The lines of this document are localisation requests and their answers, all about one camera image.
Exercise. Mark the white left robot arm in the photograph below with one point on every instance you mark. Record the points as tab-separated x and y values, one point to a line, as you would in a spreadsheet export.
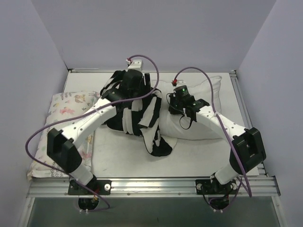
63	145

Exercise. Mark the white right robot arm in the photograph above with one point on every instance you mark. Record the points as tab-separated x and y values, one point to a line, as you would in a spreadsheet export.
247	148

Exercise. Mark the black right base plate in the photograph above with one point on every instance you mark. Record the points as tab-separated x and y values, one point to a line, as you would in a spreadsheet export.
213	187

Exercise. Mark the aluminium front rail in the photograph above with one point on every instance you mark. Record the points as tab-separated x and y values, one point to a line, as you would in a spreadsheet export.
147	187

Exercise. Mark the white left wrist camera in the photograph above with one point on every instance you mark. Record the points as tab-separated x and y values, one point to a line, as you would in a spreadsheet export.
134	64

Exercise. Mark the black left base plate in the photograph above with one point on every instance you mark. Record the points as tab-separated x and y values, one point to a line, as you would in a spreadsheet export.
102	187

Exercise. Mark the black white checkered pillowcase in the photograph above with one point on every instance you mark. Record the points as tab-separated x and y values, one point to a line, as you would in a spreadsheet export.
140	118

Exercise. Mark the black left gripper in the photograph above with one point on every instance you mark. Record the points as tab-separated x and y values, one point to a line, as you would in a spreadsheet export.
145	80

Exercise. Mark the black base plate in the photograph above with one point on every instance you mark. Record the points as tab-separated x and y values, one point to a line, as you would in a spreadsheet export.
213	187
102	187

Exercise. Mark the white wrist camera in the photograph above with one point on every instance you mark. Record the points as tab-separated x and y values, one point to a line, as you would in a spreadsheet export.
134	64
177	83

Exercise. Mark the aluminium right side rail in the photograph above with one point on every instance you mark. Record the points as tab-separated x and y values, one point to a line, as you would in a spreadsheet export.
244	113

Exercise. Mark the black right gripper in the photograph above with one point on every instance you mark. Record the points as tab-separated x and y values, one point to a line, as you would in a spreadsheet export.
174	104

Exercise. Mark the aluminium rail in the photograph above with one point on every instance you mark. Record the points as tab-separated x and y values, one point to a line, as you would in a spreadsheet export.
147	187
244	113

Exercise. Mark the floral animal print pillow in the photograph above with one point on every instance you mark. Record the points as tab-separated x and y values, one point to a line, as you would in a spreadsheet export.
63	106

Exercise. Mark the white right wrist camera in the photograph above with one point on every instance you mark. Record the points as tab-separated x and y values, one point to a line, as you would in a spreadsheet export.
177	83

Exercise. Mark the white pillow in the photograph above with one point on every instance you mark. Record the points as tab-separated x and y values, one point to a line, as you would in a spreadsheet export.
178	126

